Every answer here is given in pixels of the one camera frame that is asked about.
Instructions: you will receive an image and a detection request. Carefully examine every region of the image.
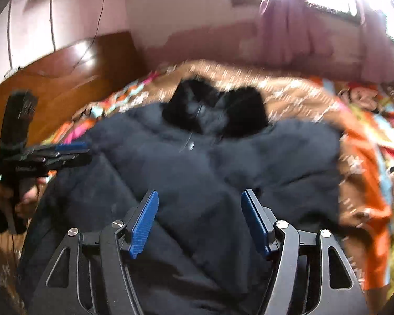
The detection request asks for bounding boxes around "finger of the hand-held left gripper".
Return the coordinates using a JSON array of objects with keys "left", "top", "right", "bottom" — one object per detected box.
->
[
  {"left": 29, "top": 142, "right": 90, "bottom": 159},
  {"left": 36, "top": 153, "right": 93, "bottom": 173}
]

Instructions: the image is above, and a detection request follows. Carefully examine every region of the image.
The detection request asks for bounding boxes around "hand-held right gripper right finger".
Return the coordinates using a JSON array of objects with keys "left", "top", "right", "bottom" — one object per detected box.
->
[{"left": 241, "top": 188, "right": 371, "bottom": 315}]

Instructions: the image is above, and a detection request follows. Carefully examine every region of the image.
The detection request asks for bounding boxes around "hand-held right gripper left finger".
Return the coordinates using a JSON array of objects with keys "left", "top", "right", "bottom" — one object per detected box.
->
[{"left": 28, "top": 190, "right": 160, "bottom": 315}]

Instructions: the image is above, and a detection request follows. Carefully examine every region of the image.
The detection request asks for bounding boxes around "black puffer jacket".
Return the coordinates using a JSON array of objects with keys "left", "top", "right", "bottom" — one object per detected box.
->
[{"left": 18, "top": 78, "right": 344, "bottom": 315}]

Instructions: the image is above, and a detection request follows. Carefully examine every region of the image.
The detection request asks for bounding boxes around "person's left hand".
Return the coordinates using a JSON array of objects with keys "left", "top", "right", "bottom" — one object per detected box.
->
[{"left": 0, "top": 180, "right": 40, "bottom": 221}]

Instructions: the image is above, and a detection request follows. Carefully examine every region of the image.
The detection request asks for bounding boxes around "wooden headboard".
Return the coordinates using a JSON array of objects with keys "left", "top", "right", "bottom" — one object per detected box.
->
[{"left": 0, "top": 31, "right": 142, "bottom": 158}]

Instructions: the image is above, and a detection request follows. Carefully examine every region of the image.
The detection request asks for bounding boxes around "colourful printed blanket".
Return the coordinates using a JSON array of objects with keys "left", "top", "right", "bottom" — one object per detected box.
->
[{"left": 43, "top": 60, "right": 394, "bottom": 302}]

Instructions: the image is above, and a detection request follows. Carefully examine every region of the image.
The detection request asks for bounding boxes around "pink curtain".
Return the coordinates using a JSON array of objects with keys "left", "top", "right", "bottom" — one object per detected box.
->
[{"left": 256, "top": 0, "right": 394, "bottom": 82}]

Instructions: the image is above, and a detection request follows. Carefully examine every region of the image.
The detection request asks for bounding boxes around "white wall cable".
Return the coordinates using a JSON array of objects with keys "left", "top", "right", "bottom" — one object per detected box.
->
[
  {"left": 49, "top": 0, "right": 57, "bottom": 52},
  {"left": 6, "top": 0, "right": 14, "bottom": 71}
]

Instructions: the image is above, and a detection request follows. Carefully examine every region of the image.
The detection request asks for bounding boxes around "black wall cable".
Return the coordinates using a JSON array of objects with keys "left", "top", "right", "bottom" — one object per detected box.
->
[{"left": 70, "top": 0, "right": 107, "bottom": 70}]

